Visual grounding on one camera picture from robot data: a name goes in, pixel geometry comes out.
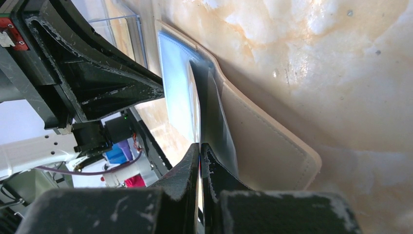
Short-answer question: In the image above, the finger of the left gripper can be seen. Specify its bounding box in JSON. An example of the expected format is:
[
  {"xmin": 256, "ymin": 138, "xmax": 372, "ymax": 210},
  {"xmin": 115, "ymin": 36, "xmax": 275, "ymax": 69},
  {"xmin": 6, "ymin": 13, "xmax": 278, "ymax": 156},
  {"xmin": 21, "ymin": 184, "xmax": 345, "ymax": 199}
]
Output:
[{"xmin": 20, "ymin": 0, "xmax": 164, "ymax": 122}]

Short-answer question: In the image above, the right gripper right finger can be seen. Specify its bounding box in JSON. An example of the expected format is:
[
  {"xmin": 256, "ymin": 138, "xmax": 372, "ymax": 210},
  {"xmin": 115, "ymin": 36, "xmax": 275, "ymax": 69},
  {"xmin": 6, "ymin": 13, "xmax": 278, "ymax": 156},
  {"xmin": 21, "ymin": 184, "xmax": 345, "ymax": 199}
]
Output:
[{"xmin": 200, "ymin": 143, "xmax": 362, "ymax": 234}]

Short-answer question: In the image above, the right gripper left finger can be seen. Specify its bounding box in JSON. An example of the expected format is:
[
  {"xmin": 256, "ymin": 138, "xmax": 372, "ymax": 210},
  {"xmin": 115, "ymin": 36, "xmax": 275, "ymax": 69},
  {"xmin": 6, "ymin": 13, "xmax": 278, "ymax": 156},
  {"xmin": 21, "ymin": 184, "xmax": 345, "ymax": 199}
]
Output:
[{"xmin": 17, "ymin": 143, "xmax": 200, "ymax": 234}]

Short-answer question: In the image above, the clear plastic card box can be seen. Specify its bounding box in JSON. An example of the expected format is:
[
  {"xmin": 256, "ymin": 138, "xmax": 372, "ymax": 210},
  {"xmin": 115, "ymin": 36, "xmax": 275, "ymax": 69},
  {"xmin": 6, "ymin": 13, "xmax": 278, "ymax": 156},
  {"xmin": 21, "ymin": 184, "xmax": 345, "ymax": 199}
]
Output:
[{"xmin": 72, "ymin": 0, "xmax": 148, "ymax": 68}]

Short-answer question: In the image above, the yellow credit card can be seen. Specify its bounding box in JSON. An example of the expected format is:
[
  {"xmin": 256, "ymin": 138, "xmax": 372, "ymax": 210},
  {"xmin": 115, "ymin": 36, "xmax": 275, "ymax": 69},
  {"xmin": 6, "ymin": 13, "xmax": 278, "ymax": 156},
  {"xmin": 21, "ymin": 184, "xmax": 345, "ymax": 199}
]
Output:
[{"xmin": 188, "ymin": 61, "xmax": 204, "ymax": 212}]

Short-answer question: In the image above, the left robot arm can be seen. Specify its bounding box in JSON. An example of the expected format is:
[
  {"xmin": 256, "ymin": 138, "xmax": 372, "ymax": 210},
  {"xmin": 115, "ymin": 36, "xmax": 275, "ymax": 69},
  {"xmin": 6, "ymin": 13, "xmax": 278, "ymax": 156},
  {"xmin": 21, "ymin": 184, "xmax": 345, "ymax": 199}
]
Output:
[{"xmin": 0, "ymin": 0, "xmax": 164, "ymax": 178}]

